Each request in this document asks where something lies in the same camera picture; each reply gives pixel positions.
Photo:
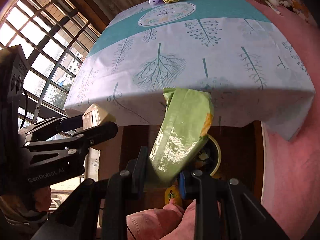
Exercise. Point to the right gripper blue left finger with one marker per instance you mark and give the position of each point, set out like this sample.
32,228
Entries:
137,170

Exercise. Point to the left yellow slipper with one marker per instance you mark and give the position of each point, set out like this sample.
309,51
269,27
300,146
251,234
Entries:
172,195

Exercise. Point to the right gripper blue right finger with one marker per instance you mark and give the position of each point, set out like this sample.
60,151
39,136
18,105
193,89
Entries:
181,184

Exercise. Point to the white teal leaf tablecloth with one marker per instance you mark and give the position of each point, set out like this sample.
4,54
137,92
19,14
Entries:
227,48

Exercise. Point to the left pink trouser leg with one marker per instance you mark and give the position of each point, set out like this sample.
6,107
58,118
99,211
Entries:
154,223

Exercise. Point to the light green snack packet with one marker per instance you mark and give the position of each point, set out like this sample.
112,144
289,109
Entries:
188,117

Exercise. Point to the left hand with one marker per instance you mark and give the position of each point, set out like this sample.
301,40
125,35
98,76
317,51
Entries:
29,208

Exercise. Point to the round yellow-rimmed trash bin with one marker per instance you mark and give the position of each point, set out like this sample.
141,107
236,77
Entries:
209,157

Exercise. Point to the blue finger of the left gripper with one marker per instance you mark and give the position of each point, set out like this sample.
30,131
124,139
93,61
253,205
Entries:
71,123
93,136

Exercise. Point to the white pen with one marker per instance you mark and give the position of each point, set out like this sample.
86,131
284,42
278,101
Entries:
273,8

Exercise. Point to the beige small carton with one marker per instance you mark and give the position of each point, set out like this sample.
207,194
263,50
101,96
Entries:
96,116

